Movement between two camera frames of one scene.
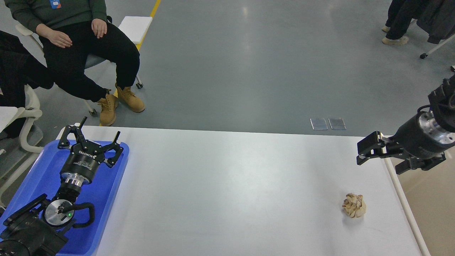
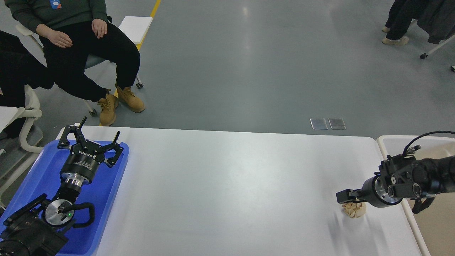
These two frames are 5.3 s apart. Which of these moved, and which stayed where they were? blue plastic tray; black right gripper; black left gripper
Moved: black right gripper
Stayed: black left gripper; blue plastic tray
